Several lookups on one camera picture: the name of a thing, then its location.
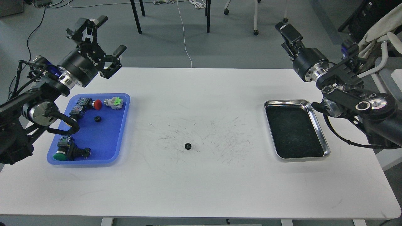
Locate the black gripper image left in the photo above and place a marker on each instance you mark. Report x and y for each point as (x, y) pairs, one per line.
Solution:
(85, 63)

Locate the black table legs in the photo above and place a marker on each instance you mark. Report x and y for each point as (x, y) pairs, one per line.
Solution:
(163, 15)

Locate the white rolling chair base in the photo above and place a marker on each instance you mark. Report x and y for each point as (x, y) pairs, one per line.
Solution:
(255, 21)

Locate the red push button switch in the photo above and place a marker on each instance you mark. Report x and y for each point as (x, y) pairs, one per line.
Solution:
(82, 105)

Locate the blue plastic tray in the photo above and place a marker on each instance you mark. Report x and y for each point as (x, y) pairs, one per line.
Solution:
(104, 138)

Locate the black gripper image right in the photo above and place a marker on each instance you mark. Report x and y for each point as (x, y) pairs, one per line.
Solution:
(303, 58)

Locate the green push button switch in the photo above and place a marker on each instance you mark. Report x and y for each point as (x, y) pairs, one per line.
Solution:
(68, 149)

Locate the metal tray with black mat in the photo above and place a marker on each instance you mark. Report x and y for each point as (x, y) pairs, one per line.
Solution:
(295, 131)

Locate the grey green connector part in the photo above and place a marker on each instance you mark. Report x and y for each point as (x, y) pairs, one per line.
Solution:
(114, 102)

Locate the white chair with beige cloth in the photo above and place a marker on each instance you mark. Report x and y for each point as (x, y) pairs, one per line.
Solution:
(377, 38)

